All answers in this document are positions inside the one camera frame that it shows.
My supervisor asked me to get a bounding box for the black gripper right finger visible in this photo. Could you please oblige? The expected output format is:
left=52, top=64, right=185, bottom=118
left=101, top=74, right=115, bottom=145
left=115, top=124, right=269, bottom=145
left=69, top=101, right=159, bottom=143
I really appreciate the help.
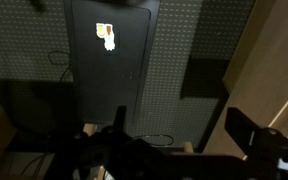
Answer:
left=224, top=107, right=265, bottom=159

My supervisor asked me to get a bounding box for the black case with sticker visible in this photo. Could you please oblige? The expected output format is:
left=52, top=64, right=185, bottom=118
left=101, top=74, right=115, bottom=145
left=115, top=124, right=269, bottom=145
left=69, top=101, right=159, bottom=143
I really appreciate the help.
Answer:
left=62, top=0, right=162, bottom=125

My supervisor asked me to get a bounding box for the wooden drawer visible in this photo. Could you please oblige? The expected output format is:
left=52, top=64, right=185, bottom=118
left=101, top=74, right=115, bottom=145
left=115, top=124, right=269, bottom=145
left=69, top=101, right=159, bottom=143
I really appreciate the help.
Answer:
left=203, top=0, right=288, bottom=159
left=222, top=0, right=263, bottom=93

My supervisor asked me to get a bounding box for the thin black floor cable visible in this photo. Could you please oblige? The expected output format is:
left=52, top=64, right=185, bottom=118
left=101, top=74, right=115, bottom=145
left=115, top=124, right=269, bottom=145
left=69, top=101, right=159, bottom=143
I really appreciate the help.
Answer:
left=47, top=49, right=74, bottom=83

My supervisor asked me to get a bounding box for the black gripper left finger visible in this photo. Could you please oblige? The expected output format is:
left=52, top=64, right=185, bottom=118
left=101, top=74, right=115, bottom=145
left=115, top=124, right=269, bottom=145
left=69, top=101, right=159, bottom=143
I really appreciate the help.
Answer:
left=113, top=105, right=128, bottom=133

